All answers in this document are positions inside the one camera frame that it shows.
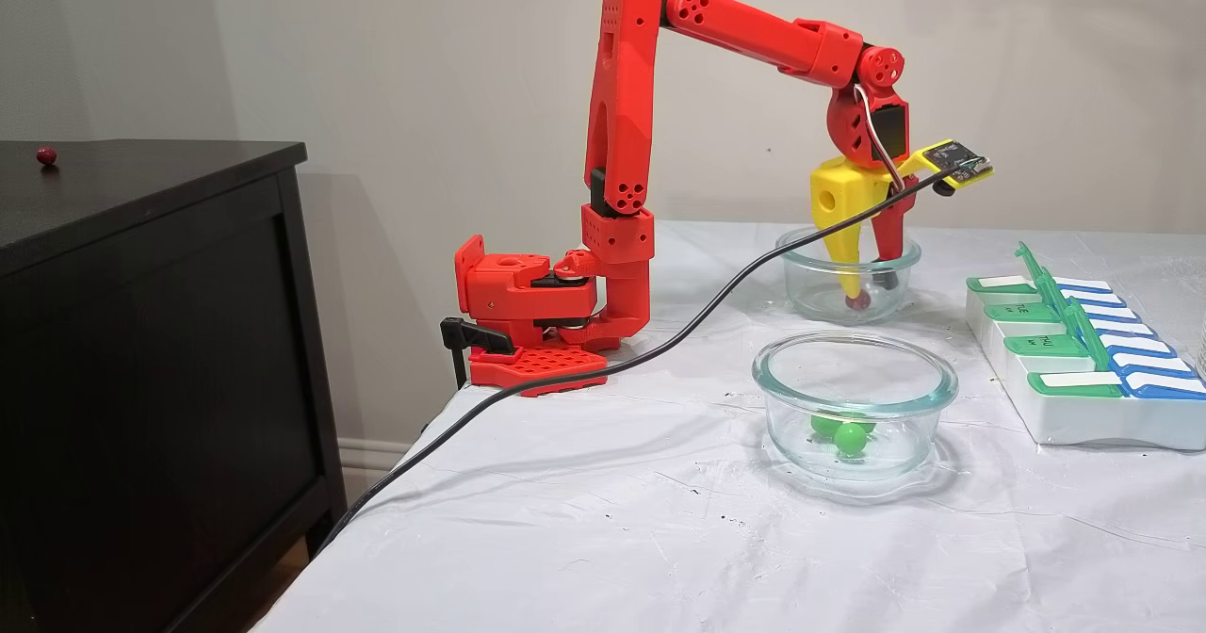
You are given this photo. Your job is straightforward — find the weekly pill organizer box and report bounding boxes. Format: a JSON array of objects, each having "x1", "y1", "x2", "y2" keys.
[{"x1": 965, "y1": 241, "x2": 1206, "y2": 451}]

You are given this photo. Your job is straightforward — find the small clear glass bowl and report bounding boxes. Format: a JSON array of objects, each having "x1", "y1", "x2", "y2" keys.
[{"x1": 774, "y1": 225, "x2": 922, "y2": 325}]

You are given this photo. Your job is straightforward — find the large clear glass bowl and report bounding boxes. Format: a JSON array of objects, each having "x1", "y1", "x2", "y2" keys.
[{"x1": 751, "y1": 332, "x2": 960, "y2": 483}]

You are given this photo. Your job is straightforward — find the white tablecloth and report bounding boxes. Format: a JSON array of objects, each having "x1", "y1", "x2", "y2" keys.
[{"x1": 250, "y1": 220, "x2": 1206, "y2": 633}]

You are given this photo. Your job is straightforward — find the black table clamp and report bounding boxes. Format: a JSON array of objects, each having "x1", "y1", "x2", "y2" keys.
[{"x1": 440, "y1": 316, "x2": 514, "y2": 389}]

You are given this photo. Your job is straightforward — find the white baseboard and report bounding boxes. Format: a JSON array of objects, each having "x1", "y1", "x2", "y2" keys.
[{"x1": 337, "y1": 437, "x2": 416, "y2": 500}]

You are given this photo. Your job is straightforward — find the black wooden cabinet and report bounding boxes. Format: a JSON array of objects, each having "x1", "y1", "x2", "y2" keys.
[{"x1": 0, "y1": 139, "x2": 348, "y2": 633}]

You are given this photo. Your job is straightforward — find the black camera cable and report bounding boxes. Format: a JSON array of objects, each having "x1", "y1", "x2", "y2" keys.
[{"x1": 314, "y1": 173, "x2": 957, "y2": 557}]

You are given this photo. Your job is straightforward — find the white red servo wire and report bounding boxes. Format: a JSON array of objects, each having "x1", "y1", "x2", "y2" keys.
[{"x1": 853, "y1": 85, "x2": 905, "y2": 187}]

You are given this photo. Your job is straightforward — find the camera board on yellow mount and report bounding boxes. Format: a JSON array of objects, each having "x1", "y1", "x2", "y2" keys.
[{"x1": 900, "y1": 139, "x2": 995, "y2": 196}]

